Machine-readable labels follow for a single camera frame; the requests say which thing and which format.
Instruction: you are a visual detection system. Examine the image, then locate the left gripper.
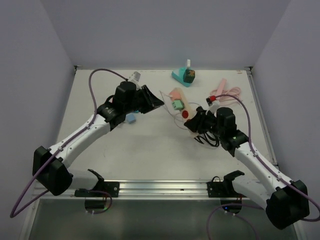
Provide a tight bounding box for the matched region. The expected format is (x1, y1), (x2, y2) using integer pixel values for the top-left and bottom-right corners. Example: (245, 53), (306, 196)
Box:
(124, 84), (164, 114)

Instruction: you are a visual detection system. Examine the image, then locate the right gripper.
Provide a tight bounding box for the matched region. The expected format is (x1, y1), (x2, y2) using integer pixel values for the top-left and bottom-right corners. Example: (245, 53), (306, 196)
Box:
(184, 109), (224, 137)

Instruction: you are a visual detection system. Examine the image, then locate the beige power strip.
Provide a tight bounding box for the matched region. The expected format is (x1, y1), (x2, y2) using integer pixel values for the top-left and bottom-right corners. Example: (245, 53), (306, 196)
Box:
(172, 87), (195, 125)

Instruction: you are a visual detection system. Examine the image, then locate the light blue cube charger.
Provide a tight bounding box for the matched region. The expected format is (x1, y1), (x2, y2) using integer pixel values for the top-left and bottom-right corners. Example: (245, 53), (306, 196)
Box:
(125, 113), (136, 124)

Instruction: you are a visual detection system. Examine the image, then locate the salmon cube charger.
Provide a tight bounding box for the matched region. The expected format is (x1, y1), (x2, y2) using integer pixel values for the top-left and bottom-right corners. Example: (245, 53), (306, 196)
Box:
(169, 90), (181, 102)

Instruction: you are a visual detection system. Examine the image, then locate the pink power cord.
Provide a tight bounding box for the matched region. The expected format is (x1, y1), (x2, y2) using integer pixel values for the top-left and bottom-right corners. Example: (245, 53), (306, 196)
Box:
(211, 86), (244, 107)

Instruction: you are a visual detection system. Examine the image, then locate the teal triangular power strip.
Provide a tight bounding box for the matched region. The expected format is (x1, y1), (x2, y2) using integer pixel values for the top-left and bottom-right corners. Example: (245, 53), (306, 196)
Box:
(171, 67), (192, 87)

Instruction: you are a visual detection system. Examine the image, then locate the pink power strip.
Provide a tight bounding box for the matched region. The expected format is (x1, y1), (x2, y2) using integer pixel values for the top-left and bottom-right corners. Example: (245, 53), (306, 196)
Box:
(216, 78), (227, 95)

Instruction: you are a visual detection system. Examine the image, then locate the dark green cube charger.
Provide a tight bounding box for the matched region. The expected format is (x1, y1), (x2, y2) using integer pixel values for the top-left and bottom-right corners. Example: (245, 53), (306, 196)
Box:
(183, 69), (196, 84)

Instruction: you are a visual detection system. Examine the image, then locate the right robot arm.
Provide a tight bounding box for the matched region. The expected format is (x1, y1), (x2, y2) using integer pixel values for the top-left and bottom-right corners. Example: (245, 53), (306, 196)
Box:
(184, 107), (310, 230)

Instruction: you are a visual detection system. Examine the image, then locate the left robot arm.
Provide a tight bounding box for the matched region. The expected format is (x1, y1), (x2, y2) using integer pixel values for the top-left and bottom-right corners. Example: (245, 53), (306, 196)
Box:
(32, 81), (164, 196)

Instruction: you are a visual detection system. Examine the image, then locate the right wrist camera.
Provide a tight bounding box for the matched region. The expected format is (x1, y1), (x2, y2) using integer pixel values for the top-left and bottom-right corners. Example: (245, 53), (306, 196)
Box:
(206, 95), (221, 114)

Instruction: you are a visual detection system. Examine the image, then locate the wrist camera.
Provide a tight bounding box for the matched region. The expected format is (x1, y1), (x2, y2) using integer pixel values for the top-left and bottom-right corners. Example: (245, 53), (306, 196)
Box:
(128, 71), (141, 90)
(206, 95), (221, 114)

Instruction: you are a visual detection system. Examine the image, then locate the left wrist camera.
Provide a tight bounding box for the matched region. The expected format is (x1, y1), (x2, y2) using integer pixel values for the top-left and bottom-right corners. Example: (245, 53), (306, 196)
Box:
(128, 71), (141, 90)

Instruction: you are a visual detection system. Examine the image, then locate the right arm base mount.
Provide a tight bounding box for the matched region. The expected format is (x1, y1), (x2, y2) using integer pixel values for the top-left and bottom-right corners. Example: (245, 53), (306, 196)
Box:
(206, 170), (245, 205)

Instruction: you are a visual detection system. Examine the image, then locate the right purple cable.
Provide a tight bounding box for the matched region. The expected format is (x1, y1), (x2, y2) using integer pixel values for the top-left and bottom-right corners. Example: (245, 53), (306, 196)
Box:
(205, 94), (320, 240)

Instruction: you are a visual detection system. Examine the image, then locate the purple cable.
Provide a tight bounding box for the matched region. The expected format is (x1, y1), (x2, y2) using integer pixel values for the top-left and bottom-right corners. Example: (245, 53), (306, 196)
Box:
(9, 68), (130, 218)
(205, 94), (320, 240)

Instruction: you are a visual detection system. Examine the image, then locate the aluminium front rail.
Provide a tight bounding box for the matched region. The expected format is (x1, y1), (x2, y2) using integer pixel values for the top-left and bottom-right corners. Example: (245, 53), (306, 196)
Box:
(31, 178), (296, 201)

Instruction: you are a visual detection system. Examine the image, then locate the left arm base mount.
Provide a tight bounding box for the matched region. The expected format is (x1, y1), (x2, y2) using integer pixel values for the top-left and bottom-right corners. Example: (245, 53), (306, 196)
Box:
(74, 169), (120, 215)

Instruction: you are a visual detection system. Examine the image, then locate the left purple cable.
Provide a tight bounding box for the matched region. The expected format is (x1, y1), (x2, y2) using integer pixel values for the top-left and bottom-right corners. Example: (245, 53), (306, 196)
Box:
(9, 68), (130, 218)

